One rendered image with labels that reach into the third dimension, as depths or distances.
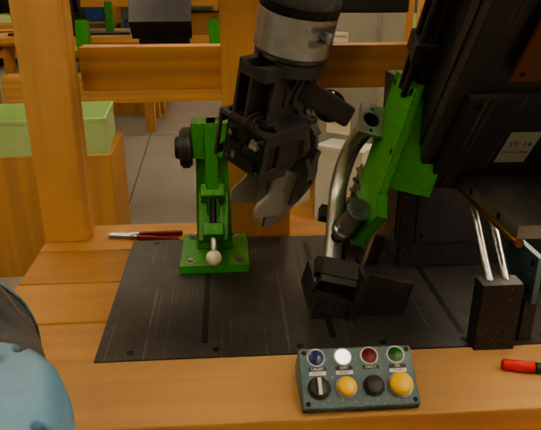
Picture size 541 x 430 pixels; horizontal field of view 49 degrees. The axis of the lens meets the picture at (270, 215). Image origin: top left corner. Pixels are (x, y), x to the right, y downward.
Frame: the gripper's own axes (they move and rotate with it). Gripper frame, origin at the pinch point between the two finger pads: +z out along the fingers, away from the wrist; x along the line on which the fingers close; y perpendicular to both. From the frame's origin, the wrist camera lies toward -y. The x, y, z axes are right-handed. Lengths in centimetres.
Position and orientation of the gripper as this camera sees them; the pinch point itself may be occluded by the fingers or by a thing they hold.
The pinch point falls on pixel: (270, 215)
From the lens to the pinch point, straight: 70.3
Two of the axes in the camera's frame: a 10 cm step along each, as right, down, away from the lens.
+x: 7.1, 4.9, -5.0
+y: -6.9, 3.1, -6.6
